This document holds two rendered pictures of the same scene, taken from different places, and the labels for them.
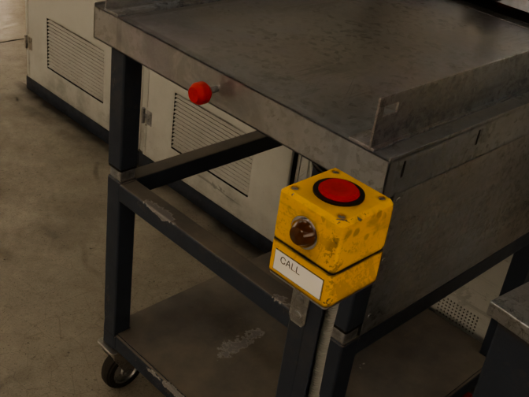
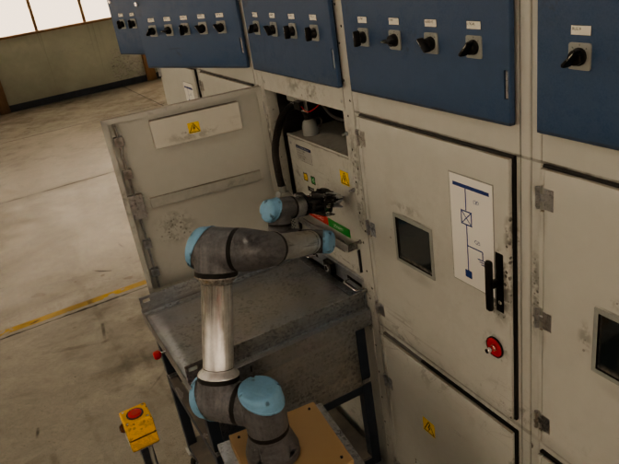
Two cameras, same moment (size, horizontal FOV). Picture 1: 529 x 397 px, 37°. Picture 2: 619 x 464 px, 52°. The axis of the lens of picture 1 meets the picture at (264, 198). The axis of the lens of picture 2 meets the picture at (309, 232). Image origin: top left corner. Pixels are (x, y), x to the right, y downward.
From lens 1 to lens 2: 1.52 m
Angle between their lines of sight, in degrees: 21
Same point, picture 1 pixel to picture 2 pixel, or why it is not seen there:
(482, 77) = (251, 343)
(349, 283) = (142, 443)
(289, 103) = (177, 361)
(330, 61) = not seen: hidden behind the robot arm
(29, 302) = (175, 425)
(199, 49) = (165, 332)
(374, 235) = (145, 427)
